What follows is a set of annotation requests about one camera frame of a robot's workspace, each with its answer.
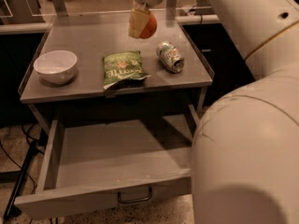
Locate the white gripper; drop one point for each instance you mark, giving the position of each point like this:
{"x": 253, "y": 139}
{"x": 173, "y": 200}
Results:
{"x": 139, "y": 15}

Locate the orange fruit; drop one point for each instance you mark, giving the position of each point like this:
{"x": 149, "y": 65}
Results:
{"x": 150, "y": 28}

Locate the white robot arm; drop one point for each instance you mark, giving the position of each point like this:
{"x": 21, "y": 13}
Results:
{"x": 245, "y": 153}

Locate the grey counter cabinet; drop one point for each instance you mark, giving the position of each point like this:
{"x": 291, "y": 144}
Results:
{"x": 91, "y": 37}

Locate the grey open drawer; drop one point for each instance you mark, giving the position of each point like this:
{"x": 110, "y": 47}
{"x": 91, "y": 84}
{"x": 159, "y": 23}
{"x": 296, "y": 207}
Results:
{"x": 86, "y": 165}

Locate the crushed soda can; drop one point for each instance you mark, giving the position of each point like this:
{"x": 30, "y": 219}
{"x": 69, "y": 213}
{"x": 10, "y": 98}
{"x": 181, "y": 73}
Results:
{"x": 171, "y": 58}

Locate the green chip bag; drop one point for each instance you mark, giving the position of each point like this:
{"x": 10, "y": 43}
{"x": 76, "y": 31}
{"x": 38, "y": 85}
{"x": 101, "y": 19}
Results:
{"x": 123, "y": 66}

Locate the white bowl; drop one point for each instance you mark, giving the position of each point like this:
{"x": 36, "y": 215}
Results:
{"x": 57, "y": 67}

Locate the black floor stand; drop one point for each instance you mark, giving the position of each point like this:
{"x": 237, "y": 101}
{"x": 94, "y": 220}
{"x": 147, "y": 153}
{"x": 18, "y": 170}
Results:
{"x": 11, "y": 209}

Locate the black drawer handle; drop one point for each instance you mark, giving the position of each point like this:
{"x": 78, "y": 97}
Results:
{"x": 135, "y": 195}

